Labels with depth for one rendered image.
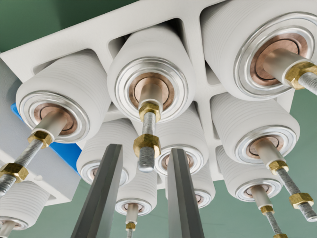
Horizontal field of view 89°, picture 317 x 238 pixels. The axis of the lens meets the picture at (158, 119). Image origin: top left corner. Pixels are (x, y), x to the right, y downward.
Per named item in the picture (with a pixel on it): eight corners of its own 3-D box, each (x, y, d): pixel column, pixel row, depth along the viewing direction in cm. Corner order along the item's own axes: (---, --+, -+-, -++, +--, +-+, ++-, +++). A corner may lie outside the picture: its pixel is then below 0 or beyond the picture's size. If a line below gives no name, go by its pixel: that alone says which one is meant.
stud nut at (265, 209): (258, 207, 26) (261, 212, 25) (270, 204, 25) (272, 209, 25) (262, 211, 27) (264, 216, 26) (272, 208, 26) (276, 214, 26)
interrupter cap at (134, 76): (169, 127, 20) (170, 131, 20) (108, 108, 18) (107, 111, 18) (201, 72, 16) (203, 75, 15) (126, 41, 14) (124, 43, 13)
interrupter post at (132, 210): (132, 201, 32) (130, 219, 29) (141, 205, 33) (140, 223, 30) (125, 205, 33) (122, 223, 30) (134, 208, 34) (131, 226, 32)
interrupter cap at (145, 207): (130, 191, 30) (130, 195, 29) (159, 205, 33) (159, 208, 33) (107, 205, 33) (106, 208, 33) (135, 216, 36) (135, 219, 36)
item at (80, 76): (70, 38, 30) (-10, 80, 16) (121, 39, 30) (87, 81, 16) (83, 85, 36) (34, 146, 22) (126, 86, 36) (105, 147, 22)
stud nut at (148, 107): (152, 98, 13) (152, 104, 13) (164, 111, 14) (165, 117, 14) (135, 111, 14) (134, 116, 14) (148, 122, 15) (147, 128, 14)
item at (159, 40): (167, 77, 35) (173, 136, 21) (124, 61, 33) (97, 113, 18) (189, 31, 29) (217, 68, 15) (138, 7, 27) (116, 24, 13)
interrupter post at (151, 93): (158, 104, 18) (157, 123, 15) (137, 97, 17) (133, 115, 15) (166, 86, 17) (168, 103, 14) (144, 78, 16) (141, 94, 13)
